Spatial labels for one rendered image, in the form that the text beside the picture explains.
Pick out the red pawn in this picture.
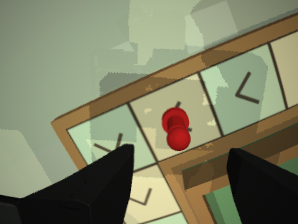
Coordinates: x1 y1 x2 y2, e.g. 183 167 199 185
162 107 190 151

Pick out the square ring game board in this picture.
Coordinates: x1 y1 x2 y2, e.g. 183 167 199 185
51 12 298 224

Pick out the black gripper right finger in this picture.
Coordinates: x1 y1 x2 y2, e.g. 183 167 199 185
226 148 298 224

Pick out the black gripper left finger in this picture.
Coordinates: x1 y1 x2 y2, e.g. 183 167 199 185
0 144 134 224

